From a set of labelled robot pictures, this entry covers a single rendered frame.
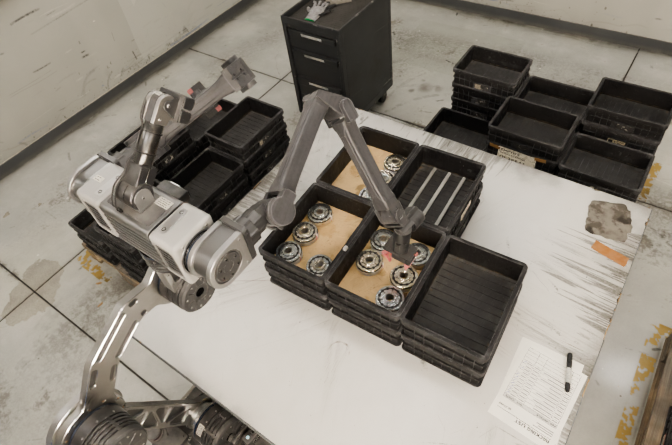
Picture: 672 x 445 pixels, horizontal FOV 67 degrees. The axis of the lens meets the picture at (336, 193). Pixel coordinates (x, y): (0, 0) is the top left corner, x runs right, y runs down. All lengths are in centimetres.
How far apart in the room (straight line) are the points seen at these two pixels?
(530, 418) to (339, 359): 66
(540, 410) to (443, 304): 44
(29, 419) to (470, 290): 227
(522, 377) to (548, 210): 77
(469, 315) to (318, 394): 59
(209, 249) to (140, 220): 20
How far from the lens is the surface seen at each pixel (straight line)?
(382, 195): 157
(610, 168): 310
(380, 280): 191
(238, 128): 320
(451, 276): 193
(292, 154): 139
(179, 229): 128
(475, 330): 183
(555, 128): 309
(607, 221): 238
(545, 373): 195
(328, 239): 204
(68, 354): 322
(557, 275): 216
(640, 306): 306
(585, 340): 205
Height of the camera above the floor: 244
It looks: 47 degrees down
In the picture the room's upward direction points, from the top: 9 degrees counter-clockwise
